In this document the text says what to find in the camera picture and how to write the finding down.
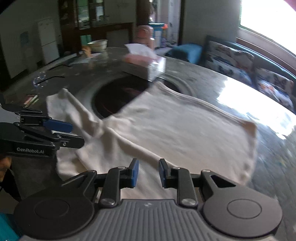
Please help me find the cream sweatshirt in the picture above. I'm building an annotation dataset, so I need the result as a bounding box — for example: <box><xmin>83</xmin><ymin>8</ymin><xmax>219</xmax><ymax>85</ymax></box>
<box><xmin>47</xmin><ymin>83</ymin><xmax>257</xmax><ymax>199</ymax></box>

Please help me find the person left hand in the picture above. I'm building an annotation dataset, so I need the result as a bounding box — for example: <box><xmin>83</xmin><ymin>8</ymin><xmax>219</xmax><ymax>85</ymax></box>
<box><xmin>0</xmin><ymin>156</ymin><xmax>11</xmax><ymax>182</ymax></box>

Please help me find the black induction cooktop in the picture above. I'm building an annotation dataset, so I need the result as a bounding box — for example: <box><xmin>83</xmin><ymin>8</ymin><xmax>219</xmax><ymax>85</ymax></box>
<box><xmin>91</xmin><ymin>75</ymin><xmax>158</xmax><ymax>120</ymax></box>

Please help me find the teal left sleeve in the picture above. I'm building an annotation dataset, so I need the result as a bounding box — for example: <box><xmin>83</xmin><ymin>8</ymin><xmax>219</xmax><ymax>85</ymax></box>
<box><xmin>0</xmin><ymin>212</ymin><xmax>20</xmax><ymax>241</ymax></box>

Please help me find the white refrigerator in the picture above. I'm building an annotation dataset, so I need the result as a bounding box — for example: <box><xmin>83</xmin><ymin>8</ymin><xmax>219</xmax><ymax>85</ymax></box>
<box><xmin>37</xmin><ymin>18</ymin><xmax>59</xmax><ymax>65</ymax></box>

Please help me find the ceramic bowl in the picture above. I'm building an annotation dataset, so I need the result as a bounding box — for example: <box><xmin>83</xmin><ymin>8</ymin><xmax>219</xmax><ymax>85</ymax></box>
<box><xmin>87</xmin><ymin>39</ymin><xmax>108</xmax><ymax>52</ymax></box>

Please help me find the dark wooden cabinet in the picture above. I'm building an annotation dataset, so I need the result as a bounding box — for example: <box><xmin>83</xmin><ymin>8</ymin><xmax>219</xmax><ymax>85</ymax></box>
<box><xmin>57</xmin><ymin>1</ymin><xmax>136</xmax><ymax>52</ymax></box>

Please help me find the tissue box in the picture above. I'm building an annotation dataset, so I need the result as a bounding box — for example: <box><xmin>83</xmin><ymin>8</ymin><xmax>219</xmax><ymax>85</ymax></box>
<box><xmin>121</xmin><ymin>43</ymin><xmax>166</xmax><ymax>81</ymax></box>

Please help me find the blue sofa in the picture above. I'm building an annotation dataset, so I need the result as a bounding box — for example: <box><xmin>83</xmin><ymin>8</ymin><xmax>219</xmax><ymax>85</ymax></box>
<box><xmin>165</xmin><ymin>35</ymin><xmax>295</xmax><ymax>95</ymax></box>

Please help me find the left butterfly pillow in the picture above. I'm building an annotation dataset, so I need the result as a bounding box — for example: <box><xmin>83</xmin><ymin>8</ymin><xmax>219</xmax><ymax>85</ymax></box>
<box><xmin>204</xmin><ymin>41</ymin><xmax>254</xmax><ymax>86</ymax></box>

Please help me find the butterfly pillow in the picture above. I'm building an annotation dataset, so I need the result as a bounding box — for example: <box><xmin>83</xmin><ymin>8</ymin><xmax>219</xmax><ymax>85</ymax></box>
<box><xmin>204</xmin><ymin>41</ymin><xmax>254</xmax><ymax>86</ymax></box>
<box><xmin>255</xmin><ymin>68</ymin><xmax>294</xmax><ymax>112</ymax></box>

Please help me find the right butterfly pillow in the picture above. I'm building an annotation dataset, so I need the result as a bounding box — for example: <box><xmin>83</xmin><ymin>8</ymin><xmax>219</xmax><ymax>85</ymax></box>
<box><xmin>255</xmin><ymin>68</ymin><xmax>294</xmax><ymax>112</ymax></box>

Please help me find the pink water bottle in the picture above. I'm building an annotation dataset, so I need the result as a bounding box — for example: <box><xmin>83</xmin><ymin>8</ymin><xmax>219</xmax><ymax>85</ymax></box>
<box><xmin>133</xmin><ymin>25</ymin><xmax>154</xmax><ymax>50</ymax></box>

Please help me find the window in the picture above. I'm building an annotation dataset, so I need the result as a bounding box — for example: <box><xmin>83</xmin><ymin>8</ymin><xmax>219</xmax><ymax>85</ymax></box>
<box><xmin>238</xmin><ymin>0</ymin><xmax>296</xmax><ymax>56</ymax></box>

